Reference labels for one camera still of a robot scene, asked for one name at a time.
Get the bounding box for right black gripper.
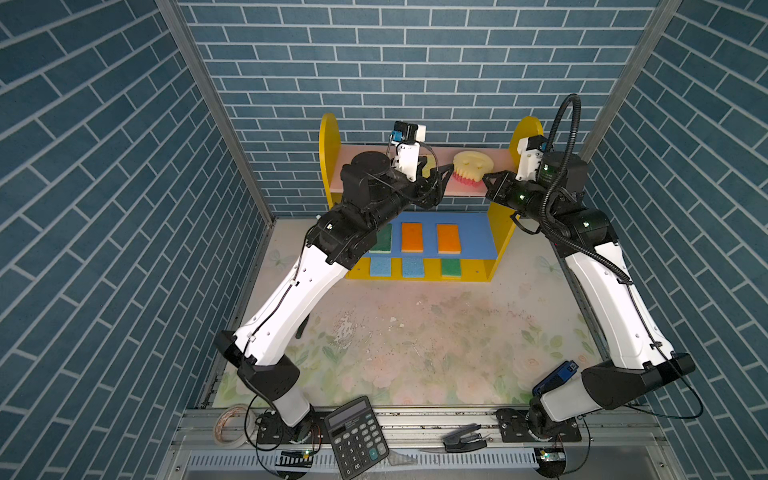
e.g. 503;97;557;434
482;169;554;228

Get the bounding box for pale yellow sponge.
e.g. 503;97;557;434
436;224;462;255

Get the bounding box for dark green scrub sponge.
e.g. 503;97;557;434
370;224;393;254

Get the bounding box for bright green sponge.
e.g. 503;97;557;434
441;259;462;278

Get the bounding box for orange sponge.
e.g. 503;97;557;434
401;223;424;253

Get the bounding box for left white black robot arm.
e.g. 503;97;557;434
214;151;454;430

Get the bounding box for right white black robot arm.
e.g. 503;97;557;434
483;148;695;441

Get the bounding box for yellow pink blue shelf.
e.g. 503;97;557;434
319;113;544;282

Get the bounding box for black binder clip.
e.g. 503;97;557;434
442;423;488;454

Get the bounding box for black desk calculator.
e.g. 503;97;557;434
324;396;390;480

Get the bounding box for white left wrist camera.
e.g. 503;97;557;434
390;121;427;182

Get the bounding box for green handled pliers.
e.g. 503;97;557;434
294;316;310;339

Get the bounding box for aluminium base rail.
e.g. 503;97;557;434
158;406;684;479

